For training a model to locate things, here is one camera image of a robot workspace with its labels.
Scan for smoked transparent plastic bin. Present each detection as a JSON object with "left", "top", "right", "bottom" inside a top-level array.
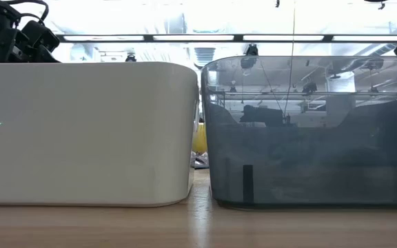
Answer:
[{"left": 201, "top": 54, "right": 397, "bottom": 210}]

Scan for black metal table frame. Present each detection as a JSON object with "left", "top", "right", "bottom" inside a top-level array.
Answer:
[{"left": 55, "top": 33, "right": 397, "bottom": 43}]

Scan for white plastic bin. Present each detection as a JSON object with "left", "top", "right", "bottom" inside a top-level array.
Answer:
[{"left": 0, "top": 61, "right": 200, "bottom": 208}]

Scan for yellow Lysol wipes canister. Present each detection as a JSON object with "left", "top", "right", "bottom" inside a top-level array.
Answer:
[{"left": 192, "top": 123, "right": 208, "bottom": 154}]

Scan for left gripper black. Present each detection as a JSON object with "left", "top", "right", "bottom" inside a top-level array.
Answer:
[{"left": 0, "top": 27, "right": 61, "bottom": 63}]

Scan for clear vanity pack bag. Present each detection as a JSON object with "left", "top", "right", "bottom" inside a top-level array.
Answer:
[{"left": 190, "top": 151, "right": 210, "bottom": 170}]

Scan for black box device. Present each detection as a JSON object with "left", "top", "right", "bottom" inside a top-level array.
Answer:
[{"left": 238, "top": 104, "right": 286, "bottom": 127}]

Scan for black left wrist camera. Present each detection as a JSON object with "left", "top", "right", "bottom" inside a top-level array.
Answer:
[{"left": 21, "top": 19, "right": 61, "bottom": 53}]

